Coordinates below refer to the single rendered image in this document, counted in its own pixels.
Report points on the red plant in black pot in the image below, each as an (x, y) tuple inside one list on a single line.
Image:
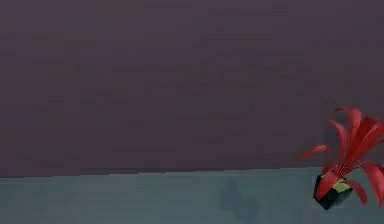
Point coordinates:
[(354, 146)]

